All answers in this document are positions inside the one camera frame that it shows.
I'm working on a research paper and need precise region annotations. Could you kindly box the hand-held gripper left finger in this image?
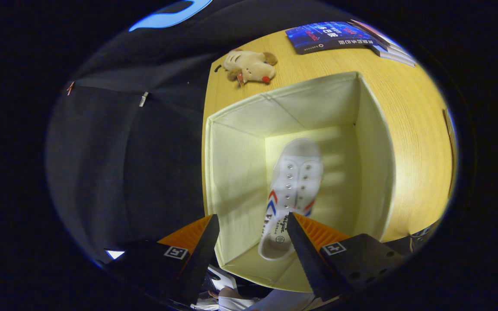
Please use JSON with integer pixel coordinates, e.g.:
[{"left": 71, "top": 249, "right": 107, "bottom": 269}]
[{"left": 101, "top": 214, "right": 220, "bottom": 305}]

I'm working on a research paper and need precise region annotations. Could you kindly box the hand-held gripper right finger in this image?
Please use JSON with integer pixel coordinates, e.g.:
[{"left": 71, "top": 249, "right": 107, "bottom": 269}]
[{"left": 286, "top": 212, "right": 405, "bottom": 302}]

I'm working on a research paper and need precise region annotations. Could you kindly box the white canvas shoe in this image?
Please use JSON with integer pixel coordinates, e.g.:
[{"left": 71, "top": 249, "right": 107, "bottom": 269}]
[{"left": 258, "top": 138, "right": 324, "bottom": 261}]

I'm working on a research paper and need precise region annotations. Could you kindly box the cream fabric storage box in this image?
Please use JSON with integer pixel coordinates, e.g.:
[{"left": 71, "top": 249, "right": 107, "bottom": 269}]
[{"left": 201, "top": 71, "right": 396, "bottom": 293}]

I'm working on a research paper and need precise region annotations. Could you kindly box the black backdrop cloth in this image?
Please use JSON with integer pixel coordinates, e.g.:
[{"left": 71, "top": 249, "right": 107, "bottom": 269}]
[{"left": 45, "top": 0, "right": 362, "bottom": 277}]

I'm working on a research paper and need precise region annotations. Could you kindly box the beige plush toy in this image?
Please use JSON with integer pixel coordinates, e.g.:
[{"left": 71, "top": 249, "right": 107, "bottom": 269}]
[{"left": 214, "top": 48, "right": 278, "bottom": 87}]

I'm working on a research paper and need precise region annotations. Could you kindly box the pale blue book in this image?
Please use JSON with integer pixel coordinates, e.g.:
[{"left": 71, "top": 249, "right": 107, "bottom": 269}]
[{"left": 370, "top": 43, "right": 417, "bottom": 68}]

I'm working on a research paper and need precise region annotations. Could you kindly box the blue cover book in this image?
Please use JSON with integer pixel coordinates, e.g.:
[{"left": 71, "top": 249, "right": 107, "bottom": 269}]
[{"left": 285, "top": 21, "right": 380, "bottom": 55}]

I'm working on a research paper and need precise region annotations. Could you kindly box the dark grey cover book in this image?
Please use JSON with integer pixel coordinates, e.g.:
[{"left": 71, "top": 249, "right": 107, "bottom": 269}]
[{"left": 348, "top": 21, "right": 414, "bottom": 59}]

